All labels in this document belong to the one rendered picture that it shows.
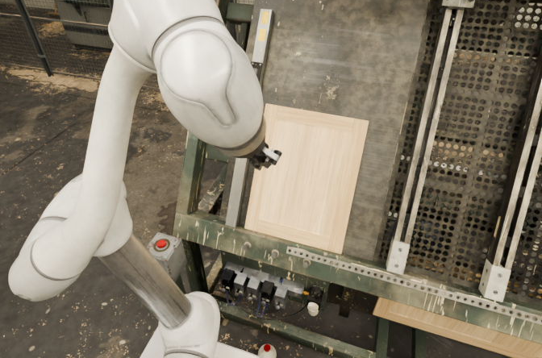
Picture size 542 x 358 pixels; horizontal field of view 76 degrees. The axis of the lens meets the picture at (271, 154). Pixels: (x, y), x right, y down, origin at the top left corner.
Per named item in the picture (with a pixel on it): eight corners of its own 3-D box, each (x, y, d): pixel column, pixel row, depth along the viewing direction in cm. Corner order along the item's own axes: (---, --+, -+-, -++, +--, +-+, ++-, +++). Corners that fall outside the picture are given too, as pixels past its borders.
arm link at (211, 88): (282, 129, 46) (239, 53, 50) (268, 74, 31) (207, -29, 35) (210, 168, 46) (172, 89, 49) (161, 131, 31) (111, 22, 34)
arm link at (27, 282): (6, 262, 58) (52, 203, 69) (-23, 297, 67) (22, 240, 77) (79, 295, 63) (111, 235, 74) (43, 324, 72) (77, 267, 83)
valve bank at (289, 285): (211, 305, 161) (206, 275, 146) (224, 279, 172) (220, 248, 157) (317, 340, 148) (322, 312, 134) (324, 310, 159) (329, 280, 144)
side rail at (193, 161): (187, 206, 172) (175, 212, 162) (221, -23, 159) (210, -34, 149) (198, 210, 171) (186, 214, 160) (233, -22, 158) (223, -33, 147)
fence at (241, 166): (228, 222, 160) (225, 224, 156) (263, 11, 149) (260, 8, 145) (238, 225, 159) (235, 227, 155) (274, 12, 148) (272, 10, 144)
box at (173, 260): (150, 277, 152) (140, 252, 141) (165, 256, 161) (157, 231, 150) (174, 285, 149) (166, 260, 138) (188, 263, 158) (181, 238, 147)
